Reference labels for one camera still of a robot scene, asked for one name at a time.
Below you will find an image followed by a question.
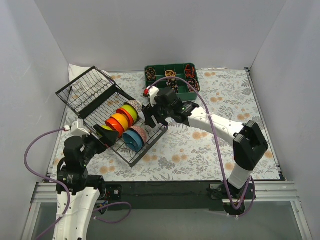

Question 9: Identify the white cloth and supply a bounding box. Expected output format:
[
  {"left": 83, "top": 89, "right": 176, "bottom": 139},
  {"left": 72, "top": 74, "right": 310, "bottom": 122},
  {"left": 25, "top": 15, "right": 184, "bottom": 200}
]
[{"left": 68, "top": 64, "right": 110, "bottom": 87}]

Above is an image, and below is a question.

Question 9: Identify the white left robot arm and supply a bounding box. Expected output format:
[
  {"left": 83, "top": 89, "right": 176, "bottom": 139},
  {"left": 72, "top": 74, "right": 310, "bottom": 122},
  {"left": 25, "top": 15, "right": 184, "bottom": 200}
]
[{"left": 53, "top": 123, "right": 122, "bottom": 240}]

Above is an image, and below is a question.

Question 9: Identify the blue bowl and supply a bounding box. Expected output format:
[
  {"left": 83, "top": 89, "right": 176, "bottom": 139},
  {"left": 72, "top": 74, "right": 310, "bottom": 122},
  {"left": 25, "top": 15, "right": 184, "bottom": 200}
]
[{"left": 122, "top": 130, "right": 144, "bottom": 152}]

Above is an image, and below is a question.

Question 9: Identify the pink floral rolled band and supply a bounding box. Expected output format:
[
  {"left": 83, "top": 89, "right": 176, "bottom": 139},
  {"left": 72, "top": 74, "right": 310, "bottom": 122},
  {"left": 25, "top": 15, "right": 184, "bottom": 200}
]
[{"left": 188, "top": 78, "right": 200, "bottom": 93}]

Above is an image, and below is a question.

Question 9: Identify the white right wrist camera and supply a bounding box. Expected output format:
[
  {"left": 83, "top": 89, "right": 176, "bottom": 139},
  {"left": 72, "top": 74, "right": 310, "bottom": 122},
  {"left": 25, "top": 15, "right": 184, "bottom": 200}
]
[{"left": 143, "top": 86, "right": 160, "bottom": 107}]

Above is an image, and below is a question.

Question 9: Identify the yellow rolled band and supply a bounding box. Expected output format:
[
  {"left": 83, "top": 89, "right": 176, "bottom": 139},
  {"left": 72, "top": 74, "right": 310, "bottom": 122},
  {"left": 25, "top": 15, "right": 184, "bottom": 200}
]
[{"left": 165, "top": 70, "right": 176, "bottom": 77}]

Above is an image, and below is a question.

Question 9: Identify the black base bar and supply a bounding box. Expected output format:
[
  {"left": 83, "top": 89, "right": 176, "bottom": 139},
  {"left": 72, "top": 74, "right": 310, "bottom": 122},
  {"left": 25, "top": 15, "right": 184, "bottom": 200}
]
[{"left": 99, "top": 180, "right": 246, "bottom": 216}]

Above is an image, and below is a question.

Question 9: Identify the orange bowl behind lime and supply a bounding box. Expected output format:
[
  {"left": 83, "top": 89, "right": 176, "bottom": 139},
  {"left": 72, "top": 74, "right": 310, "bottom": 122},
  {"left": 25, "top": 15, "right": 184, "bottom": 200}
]
[{"left": 116, "top": 107, "right": 134, "bottom": 127}]

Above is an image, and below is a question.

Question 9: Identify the black wire dish rack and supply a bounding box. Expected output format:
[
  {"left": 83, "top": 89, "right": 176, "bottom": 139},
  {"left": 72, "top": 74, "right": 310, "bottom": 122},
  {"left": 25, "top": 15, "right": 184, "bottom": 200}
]
[{"left": 56, "top": 66, "right": 168, "bottom": 167}]

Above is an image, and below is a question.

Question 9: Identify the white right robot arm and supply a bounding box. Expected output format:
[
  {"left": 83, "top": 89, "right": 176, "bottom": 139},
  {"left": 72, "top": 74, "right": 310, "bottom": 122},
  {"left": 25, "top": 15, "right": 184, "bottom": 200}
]
[{"left": 142, "top": 86, "right": 269, "bottom": 199}]

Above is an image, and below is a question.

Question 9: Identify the yellow orange bowl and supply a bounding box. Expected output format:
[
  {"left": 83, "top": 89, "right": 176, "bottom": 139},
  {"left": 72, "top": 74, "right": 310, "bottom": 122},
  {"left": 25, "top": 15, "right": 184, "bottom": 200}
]
[{"left": 110, "top": 113, "right": 129, "bottom": 131}]

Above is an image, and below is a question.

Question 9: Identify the red floral patterned bowl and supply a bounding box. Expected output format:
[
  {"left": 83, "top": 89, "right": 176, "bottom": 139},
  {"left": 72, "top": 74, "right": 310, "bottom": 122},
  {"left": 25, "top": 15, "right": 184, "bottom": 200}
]
[{"left": 129, "top": 125, "right": 148, "bottom": 144}]

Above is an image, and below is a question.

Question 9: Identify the small lime green bowl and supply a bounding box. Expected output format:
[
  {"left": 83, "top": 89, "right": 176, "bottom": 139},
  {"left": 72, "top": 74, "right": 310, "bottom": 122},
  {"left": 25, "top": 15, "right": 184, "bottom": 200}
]
[{"left": 94, "top": 124, "right": 113, "bottom": 137}]

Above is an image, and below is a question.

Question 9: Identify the aluminium frame rail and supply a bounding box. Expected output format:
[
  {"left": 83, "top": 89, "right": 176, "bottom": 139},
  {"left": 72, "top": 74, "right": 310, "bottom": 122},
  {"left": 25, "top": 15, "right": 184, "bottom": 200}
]
[{"left": 21, "top": 181, "right": 313, "bottom": 240}]

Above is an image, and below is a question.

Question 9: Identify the orange black rolled band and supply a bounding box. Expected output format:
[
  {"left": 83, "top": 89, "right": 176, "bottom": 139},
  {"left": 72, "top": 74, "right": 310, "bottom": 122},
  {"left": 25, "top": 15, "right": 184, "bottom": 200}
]
[{"left": 184, "top": 64, "right": 196, "bottom": 79}]

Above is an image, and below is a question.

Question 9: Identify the green compartment tray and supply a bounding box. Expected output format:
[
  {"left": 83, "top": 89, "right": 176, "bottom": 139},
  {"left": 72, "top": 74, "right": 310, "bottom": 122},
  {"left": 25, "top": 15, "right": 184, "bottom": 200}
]
[{"left": 144, "top": 63, "right": 201, "bottom": 101}]

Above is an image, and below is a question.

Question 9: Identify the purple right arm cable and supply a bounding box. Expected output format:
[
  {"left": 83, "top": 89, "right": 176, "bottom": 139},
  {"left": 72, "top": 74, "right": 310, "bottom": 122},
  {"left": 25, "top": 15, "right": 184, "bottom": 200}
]
[{"left": 144, "top": 76, "right": 257, "bottom": 218}]

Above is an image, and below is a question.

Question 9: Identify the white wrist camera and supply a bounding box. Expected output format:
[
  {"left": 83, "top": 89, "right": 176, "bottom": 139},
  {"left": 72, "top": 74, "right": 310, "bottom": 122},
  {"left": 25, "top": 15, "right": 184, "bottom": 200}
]
[
  {"left": 63, "top": 119, "right": 90, "bottom": 137},
  {"left": 143, "top": 86, "right": 160, "bottom": 107}
]

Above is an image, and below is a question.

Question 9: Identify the red orange bowl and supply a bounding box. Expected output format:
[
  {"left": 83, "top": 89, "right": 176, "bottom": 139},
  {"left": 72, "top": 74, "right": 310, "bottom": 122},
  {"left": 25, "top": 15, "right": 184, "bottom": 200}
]
[{"left": 105, "top": 117, "right": 125, "bottom": 138}]

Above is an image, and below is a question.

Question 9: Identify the brown spotted rolled band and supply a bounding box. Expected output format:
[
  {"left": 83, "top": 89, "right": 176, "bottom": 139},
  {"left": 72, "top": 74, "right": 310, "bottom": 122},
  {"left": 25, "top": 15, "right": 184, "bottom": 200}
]
[{"left": 145, "top": 67, "right": 156, "bottom": 81}]

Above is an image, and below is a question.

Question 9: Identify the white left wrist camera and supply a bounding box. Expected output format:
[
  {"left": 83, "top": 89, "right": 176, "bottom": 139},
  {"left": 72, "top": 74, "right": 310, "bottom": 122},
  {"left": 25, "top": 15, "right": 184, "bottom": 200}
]
[{"left": 63, "top": 119, "right": 90, "bottom": 137}]

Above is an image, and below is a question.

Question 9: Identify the brown lattice patterned bowl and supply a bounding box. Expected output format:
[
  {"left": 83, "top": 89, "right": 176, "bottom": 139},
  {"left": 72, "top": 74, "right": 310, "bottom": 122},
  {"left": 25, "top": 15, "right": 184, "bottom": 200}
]
[{"left": 125, "top": 100, "right": 143, "bottom": 113}]

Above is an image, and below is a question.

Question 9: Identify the floral patterned table mat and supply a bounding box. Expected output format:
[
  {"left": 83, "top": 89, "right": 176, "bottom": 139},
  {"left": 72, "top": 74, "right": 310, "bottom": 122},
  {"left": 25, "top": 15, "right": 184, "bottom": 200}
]
[{"left": 48, "top": 69, "right": 281, "bottom": 182}]

